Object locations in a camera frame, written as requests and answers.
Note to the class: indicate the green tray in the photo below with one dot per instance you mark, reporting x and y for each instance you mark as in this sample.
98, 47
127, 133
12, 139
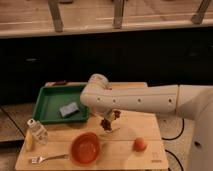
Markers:
52, 98

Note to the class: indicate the clear plastic bottle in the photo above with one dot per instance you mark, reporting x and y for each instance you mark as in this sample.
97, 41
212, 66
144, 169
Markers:
38, 131

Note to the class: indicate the red item behind tray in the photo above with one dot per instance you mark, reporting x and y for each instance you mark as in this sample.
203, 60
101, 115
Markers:
55, 83

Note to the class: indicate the red bowl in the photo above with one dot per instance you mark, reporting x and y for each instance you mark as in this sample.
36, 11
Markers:
85, 149

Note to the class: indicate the grey sponge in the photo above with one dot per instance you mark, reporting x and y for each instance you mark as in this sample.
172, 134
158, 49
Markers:
69, 109

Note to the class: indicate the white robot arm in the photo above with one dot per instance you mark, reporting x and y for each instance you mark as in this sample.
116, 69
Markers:
193, 102

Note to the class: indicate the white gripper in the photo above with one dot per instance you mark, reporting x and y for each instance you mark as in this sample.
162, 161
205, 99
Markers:
108, 115

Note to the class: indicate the yellow banana piece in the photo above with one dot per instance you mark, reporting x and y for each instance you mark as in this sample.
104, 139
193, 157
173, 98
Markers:
29, 141

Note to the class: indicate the silver fork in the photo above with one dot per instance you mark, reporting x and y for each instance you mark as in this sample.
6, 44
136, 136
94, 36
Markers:
40, 159

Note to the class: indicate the orange fruit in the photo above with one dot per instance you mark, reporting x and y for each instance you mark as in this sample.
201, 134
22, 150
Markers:
139, 144

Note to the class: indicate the dark grape bunch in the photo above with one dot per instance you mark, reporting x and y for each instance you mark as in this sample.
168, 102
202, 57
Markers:
107, 125

